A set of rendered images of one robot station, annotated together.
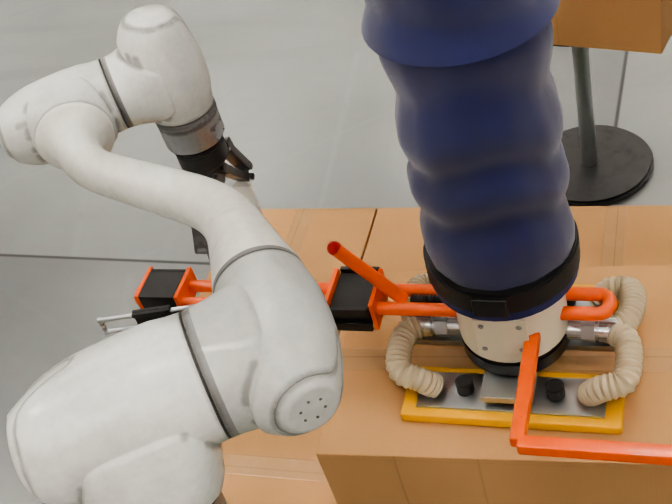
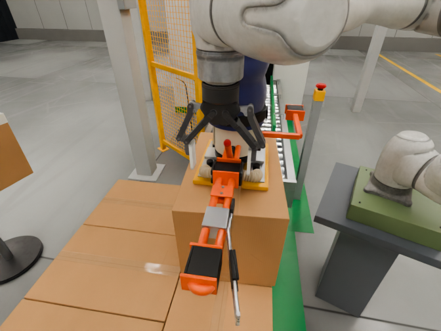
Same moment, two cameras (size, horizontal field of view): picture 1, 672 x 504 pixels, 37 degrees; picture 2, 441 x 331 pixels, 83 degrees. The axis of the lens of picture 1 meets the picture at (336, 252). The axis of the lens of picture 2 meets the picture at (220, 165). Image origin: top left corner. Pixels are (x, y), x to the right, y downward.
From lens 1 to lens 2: 1.67 m
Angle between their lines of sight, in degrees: 79
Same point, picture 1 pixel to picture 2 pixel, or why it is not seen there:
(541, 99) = not seen: hidden behind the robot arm
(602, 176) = (23, 253)
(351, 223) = (25, 314)
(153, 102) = not seen: hidden behind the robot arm
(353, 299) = (233, 167)
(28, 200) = not seen: outside the picture
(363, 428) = (272, 203)
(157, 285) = (206, 263)
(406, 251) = (75, 278)
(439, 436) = (273, 181)
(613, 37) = (10, 178)
